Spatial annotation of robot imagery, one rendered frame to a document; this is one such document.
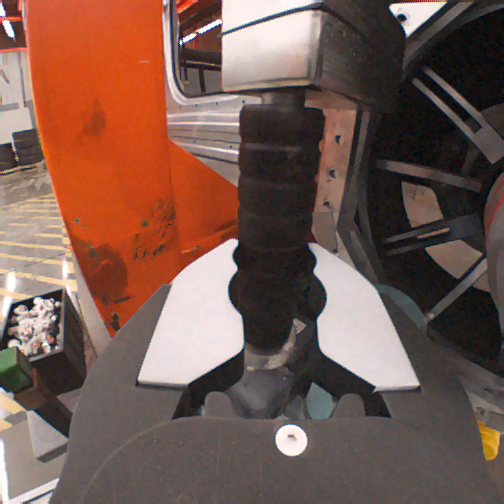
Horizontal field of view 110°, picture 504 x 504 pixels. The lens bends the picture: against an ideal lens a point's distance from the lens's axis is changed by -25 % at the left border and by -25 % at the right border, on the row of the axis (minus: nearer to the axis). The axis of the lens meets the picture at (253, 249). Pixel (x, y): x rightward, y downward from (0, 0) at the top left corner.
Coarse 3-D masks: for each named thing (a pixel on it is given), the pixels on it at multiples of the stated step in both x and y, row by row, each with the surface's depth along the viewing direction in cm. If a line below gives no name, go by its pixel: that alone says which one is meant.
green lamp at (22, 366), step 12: (12, 348) 22; (0, 360) 20; (12, 360) 20; (24, 360) 23; (0, 372) 19; (12, 372) 20; (24, 372) 21; (0, 384) 19; (12, 384) 20; (24, 384) 21
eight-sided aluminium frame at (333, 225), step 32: (416, 32) 17; (352, 128) 26; (352, 160) 28; (320, 192) 32; (352, 192) 33; (320, 224) 33; (352, 224) 35; (352, 256) 32; (448, 352) 29; (480, 384) 25; (480, 416) 22
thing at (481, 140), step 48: (432, 48) 21; (480, 48) 23; (432, 96) 25; (384, 144) 35; (480, 144) 23; (384, 192) 41; (480, 192) 25; (384, 240) 37; (432, 240) 31; (432, 288) 41; (432, 336) 33; (480, 336) 31
